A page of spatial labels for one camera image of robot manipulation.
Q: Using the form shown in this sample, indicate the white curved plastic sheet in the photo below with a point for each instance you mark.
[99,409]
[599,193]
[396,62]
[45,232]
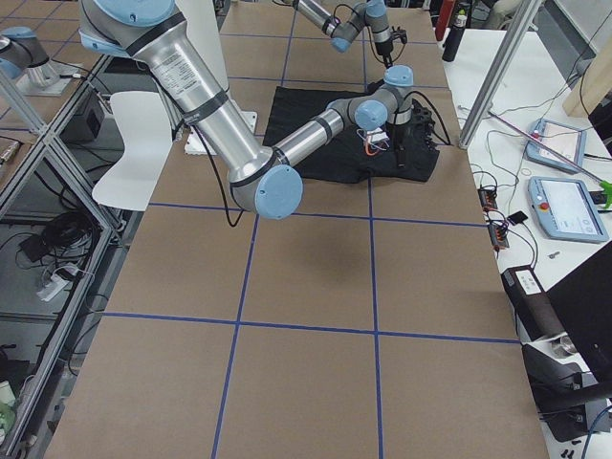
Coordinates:
[146,134]

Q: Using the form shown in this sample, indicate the black power adapter box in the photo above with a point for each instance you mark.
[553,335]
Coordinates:
[534,315]

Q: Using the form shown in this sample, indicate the black graphic t-shirt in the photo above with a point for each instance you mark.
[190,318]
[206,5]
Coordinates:
[344,160]

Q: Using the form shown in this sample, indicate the black laptop computer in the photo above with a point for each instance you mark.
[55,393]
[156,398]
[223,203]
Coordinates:
[582,302]

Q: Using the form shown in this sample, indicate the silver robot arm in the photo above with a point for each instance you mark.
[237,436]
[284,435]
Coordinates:
[370,15]
[262,179]

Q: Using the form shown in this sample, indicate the orange electronics board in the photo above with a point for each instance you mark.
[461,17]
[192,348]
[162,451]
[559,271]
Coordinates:
[497,223]

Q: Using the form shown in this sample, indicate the red bottle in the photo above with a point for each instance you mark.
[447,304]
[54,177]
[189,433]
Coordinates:
[445,12]

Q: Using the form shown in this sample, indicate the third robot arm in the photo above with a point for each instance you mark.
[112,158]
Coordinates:
[21,50]

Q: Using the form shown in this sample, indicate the aluminium frame post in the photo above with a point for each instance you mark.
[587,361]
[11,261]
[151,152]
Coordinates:
[513,37]

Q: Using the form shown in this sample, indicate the blue teach pendant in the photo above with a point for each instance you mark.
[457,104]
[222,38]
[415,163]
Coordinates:
[565,211]
[566,140]

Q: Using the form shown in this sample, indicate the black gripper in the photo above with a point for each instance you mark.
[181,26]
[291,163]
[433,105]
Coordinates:
[384,49]
[398,132]

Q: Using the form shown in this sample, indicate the near blue teach pendant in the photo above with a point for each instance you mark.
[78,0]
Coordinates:
[565,211]

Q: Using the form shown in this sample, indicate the metal stand with green tip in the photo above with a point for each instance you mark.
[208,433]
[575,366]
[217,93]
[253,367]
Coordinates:
[605,186]

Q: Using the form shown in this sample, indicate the far blue teach pendant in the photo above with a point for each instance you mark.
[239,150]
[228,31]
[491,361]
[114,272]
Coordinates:
[566,140]

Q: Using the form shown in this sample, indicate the black water bottle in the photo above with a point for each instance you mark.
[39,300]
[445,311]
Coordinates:
[452,43]

